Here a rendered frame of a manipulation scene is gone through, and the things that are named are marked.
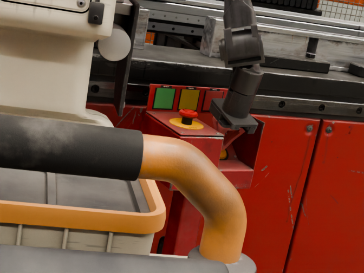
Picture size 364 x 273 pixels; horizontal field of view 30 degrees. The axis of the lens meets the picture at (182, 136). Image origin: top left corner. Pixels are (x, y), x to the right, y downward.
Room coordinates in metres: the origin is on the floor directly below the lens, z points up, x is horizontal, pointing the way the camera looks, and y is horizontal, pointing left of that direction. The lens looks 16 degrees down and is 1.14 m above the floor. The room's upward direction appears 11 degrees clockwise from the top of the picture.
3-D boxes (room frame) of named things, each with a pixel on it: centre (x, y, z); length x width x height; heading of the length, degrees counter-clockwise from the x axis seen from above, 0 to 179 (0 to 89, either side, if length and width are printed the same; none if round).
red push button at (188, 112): (1.36, 0.00, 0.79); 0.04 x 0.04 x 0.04
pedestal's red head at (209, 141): (1.39, -0.04, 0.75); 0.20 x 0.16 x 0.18; 122
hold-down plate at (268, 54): (1.74, -0.20, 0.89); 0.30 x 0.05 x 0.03; 116
